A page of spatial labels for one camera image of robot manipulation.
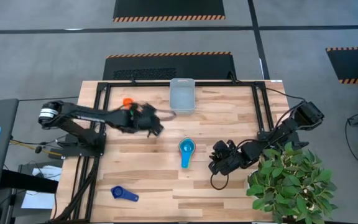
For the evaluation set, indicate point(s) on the black bar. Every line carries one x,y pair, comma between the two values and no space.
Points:
26,182

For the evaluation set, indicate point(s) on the black striped-edge floor mat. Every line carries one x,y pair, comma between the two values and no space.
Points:
166,7
197,67
353,63

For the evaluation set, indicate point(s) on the grey device with blue screen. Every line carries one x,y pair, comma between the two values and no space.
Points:
8,140

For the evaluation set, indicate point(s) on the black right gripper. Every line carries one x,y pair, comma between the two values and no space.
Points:
228,155

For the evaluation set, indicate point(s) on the dark blue measuring cup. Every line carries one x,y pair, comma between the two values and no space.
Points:
118,192

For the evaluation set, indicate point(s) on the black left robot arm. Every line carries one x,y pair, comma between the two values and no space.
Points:
85,115

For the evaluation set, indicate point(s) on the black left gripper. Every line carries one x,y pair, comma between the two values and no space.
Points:
141,119

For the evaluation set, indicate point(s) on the black aluminium table frame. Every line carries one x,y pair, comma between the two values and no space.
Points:
135,84

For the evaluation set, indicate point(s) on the teal measuring cup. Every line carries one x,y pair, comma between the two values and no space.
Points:
186,155

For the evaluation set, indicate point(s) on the potted green plant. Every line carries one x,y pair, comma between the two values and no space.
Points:
291,186

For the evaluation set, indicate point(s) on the orange measuring cup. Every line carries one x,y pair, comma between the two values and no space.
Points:
127,101

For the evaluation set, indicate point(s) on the white paper sheets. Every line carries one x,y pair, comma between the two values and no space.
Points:
36,199

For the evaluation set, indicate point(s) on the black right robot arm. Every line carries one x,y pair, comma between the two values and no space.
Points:
291,126

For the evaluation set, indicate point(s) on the white plastic basket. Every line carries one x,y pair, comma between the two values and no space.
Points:
182,99

